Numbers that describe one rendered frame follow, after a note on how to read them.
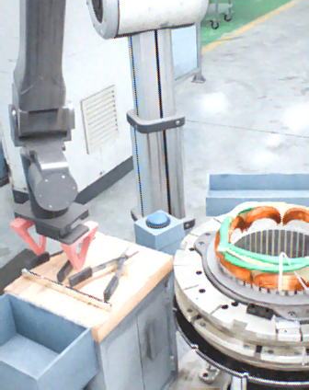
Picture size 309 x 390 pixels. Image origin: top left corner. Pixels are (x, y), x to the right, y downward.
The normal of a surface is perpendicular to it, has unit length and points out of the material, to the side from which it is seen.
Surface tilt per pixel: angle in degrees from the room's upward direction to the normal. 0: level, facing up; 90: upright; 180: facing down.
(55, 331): 90
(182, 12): 115
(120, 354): 90
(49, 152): 9
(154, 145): 90
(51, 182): 92
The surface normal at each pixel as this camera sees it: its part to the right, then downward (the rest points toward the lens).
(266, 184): -0.13, 0.45
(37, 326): -0.55, 0.40
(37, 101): 0.32, 0.75
